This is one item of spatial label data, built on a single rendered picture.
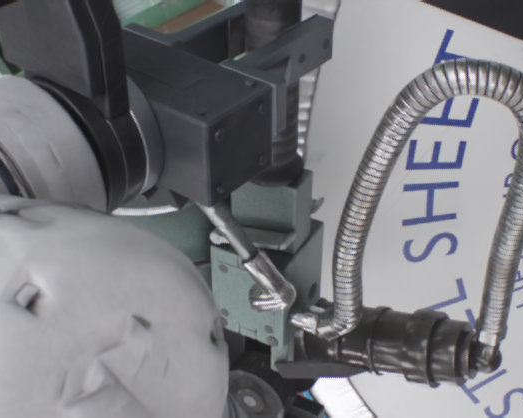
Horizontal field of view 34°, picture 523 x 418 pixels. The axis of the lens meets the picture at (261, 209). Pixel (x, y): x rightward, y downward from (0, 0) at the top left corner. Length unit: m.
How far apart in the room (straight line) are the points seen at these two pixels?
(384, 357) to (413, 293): 0.20
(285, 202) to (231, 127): 0.17
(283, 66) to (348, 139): 0.28
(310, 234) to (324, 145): 0.16
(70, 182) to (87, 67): 0.05
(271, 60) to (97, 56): 0.13
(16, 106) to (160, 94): 0.07
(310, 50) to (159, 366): 0.30
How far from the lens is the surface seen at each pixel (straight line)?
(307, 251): 0.60
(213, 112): 0.39
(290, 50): 0.48
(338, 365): 0.58
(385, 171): 0.51
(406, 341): 0.66
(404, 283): 0.85
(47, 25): 0.38
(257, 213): 0.58
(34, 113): 0.37
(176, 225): 0.58
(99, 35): 0.37
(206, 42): 0.50
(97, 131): 0.39
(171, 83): 0.42
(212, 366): 0.25
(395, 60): 0.72
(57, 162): 0.37
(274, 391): 0.69
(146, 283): 0.22
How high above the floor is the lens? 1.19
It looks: 9 degrees up
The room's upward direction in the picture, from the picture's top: 114 degrees counter-clockwise
